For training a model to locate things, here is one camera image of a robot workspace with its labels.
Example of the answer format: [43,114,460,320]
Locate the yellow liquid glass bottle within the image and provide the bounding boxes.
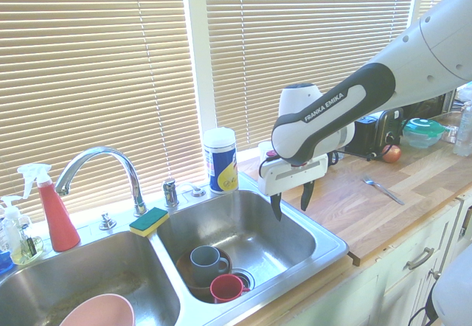
[10,226,44,266]

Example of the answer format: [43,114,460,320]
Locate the blue plastic item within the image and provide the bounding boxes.
[0,250,15,274]

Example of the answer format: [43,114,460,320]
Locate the stainless steel double sink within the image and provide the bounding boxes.
[0,181,350,326]

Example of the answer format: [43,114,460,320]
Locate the green and yellow sponge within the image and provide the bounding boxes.
[128,207,170,237]

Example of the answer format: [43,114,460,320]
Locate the clear container green lid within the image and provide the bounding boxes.
[401,117,447,149]

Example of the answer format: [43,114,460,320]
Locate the red mug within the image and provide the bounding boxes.
[209,274,251,304]

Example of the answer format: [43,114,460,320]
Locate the clear water bottle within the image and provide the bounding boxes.
[452,100,472,157]

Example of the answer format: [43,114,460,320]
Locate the metal cabinet drawer handle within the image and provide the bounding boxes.
[406,246,435,271]

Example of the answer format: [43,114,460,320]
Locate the red spray bottle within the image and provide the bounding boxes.
[17,163,81,252]

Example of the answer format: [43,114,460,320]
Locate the white kitchen cabinet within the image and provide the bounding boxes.
[280,193,472,326]

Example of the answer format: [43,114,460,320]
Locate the white ribbed cup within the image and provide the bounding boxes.
[257,140,276,162]

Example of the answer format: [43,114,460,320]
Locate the chrome gooseneck faucet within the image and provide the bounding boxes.
[54,145,149,217]

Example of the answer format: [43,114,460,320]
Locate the black and silver toaster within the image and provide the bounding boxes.
[344,107,405,159]

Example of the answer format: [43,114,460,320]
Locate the white wipes canister yellow label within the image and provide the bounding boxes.
[203,126,240,195]

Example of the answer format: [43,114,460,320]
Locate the brown wooden bowl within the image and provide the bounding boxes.
[176,246,233,304]

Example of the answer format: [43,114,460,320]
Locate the wide beige window blind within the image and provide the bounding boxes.
[0,0,197,223]

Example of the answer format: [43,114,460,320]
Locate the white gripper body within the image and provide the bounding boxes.
[257,152,329,196]

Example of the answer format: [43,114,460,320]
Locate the medium beige window blind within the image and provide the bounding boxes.
[202,0,418,156]

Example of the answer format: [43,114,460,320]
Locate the metal sink drain strainer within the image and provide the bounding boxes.
[230,268,256,292]

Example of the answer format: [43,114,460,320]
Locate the white sink sprayer head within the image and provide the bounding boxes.
[178,181,207,198]

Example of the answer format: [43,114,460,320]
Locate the red apple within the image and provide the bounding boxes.
[381,144,402,164]

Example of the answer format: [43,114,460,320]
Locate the black microwave oven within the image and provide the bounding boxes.
[403,90,460,121]

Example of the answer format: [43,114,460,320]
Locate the chrome faucet handle knob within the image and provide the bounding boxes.
[98,211,117,231]

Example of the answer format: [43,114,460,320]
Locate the clear pump soap bottle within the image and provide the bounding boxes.
[0,195,22,255]

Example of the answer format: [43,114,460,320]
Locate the black floor cable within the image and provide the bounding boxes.
[408,292,440,326]

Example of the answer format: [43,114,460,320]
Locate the gray mug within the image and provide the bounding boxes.
[190,245,230,286]

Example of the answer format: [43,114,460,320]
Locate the pink plastic bowl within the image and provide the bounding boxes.
[58,293,136,326]

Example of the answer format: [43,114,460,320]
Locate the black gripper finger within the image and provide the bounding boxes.
[299,181,315,212]
[270,192,283,222]

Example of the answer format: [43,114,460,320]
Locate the silver metal fork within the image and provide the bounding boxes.
[361,176,406,206]

